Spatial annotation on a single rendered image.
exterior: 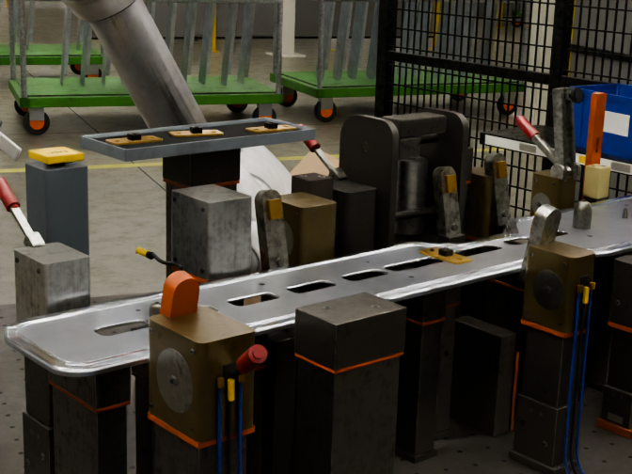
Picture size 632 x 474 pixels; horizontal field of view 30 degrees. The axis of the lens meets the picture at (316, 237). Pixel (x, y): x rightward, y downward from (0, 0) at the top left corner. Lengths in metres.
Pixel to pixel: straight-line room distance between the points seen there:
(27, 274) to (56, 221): 0.18
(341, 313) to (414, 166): 0.62
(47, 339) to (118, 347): 0.09
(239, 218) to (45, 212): 0.28
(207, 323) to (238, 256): 0.41
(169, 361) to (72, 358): 0.13
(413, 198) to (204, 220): 0.49
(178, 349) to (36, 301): 0.35
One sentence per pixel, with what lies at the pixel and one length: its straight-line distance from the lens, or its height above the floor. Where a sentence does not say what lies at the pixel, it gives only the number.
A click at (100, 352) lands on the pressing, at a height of 1.00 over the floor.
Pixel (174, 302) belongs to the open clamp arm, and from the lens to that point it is 1.34.
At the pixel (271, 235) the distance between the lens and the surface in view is 1.77.
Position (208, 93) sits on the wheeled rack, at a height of 0.28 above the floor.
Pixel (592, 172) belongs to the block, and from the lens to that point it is 2.31.
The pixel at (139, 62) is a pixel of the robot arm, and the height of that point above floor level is 1.25.
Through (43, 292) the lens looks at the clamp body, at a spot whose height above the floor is 1.02.
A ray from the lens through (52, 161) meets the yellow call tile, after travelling 1.75.
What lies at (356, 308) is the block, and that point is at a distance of 1.49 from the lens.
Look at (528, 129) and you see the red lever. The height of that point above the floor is 1.13.
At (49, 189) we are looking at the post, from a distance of 1.75.
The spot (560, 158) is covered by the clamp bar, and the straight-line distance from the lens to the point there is 2.25.
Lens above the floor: 1.50
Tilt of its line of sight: 15 degrees down
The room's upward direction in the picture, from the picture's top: 2 degrees clockwise
